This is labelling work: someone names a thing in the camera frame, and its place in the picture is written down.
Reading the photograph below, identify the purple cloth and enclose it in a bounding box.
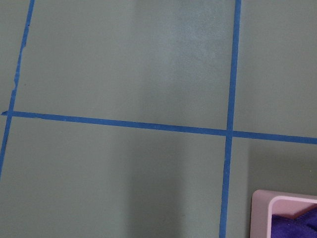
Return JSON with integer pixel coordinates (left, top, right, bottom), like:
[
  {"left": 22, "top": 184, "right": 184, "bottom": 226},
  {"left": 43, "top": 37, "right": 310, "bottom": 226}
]
[{"left": 270, "top": 208, "right": 317, "bottom": 238}]

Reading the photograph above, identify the pink plastic bin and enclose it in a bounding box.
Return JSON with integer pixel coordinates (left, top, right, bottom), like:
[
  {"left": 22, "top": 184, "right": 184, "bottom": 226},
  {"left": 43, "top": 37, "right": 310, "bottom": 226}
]
[{"left": 250, "top": 190, "right": 317, "bottom": 238}]

